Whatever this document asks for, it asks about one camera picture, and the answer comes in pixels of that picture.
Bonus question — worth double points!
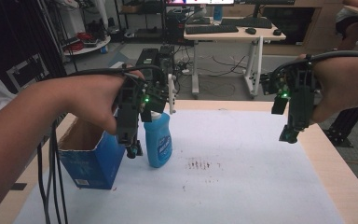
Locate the dark computer monitor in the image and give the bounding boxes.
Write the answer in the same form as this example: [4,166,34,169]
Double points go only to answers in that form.
[236,0,296,19]

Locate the black metal stand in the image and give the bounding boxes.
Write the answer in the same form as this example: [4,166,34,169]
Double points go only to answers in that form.
[322,104,358,149]

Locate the white table mat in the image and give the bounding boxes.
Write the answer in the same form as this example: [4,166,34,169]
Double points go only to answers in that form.
[11,107,347,224]

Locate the black floor cables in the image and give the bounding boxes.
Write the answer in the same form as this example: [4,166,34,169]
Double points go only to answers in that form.
[172,46,248,79]

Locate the person's left hand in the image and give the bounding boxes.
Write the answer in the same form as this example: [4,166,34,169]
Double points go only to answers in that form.
[64,69,146,135]

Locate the black tape piece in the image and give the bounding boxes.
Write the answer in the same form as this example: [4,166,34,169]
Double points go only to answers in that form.
[9,182,28,191]

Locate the red cable bundle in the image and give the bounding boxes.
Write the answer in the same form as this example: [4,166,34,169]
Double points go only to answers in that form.
[64,31,94,52]

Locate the black computer tower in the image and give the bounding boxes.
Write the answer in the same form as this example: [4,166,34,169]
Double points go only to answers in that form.
[158,44,176,77]
[135,48,160,82]

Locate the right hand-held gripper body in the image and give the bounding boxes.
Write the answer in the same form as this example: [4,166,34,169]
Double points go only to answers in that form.
[271,60,319,145]

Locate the blue plastic bottle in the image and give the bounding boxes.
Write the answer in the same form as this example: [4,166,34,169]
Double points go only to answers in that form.
[143,110,173,169]

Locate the lit computer monitor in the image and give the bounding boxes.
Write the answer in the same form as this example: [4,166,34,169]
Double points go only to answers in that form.
[164,0,236,7]

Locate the black keyboard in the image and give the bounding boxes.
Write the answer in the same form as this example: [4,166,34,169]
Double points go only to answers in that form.
[220,17,273,30]
[185,24,240,35]

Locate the black case with metal edges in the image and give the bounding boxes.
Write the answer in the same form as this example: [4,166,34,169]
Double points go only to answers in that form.
[6,52,50,92]

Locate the blue cardboard box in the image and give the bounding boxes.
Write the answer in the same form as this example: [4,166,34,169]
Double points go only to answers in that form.
[57,116,128,190]

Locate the round white table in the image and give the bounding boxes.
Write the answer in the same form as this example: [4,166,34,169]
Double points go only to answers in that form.
[62,35,112,58]

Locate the small blue bottle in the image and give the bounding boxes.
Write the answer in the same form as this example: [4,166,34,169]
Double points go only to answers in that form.
[213,4,224,21]

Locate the white-legged office desk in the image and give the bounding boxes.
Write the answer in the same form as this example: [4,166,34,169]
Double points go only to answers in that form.
[183,16,287,100]

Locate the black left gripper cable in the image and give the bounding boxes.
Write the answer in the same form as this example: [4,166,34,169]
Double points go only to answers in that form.
[36,63,168,224]

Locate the black metal shelf rack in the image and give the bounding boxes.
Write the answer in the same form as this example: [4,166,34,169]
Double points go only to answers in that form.
[114,0,169,44]

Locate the black curtain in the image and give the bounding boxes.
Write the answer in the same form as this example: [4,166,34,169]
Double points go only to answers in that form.
[0,0,68,95]

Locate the grey right gripper cable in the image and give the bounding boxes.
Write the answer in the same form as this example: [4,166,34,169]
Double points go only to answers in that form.
[272,49,358,82]

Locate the person's right hand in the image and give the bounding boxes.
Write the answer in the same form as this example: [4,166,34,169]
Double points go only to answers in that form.
[296,53,358,125]

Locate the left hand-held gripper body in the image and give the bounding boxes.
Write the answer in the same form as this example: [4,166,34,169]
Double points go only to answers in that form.
[115,63,170,160]

